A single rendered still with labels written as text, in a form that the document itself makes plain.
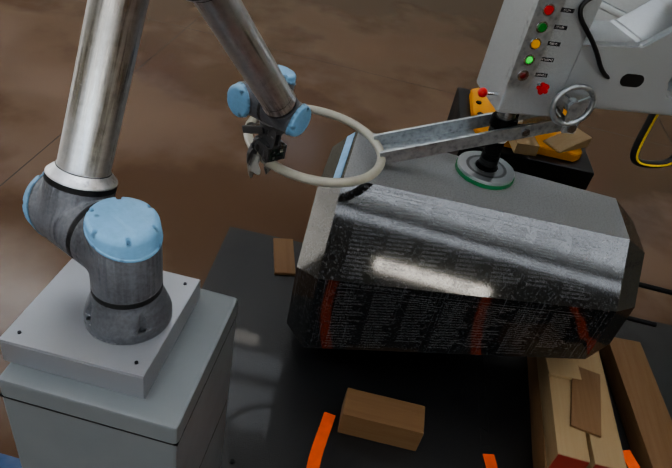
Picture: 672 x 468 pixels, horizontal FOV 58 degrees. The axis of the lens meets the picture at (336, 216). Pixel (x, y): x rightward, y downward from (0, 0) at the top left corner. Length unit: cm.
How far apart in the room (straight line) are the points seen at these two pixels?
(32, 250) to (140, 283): 177
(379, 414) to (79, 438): 115
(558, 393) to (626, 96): 112
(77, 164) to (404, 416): 150
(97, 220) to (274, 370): 138
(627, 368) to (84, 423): 225
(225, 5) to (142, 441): 92
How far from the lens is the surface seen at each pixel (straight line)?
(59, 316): 148
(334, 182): 187
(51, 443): 161
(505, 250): 211
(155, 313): 138
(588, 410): 253
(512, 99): 203
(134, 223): 128
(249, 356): 254
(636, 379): 297
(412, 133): 217
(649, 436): 279
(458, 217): 208
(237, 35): 132
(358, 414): 230
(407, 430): 232
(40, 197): 143
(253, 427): 235
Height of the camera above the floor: 200
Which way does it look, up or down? 37 degrees down
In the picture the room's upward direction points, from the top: 12 degrees clockwise
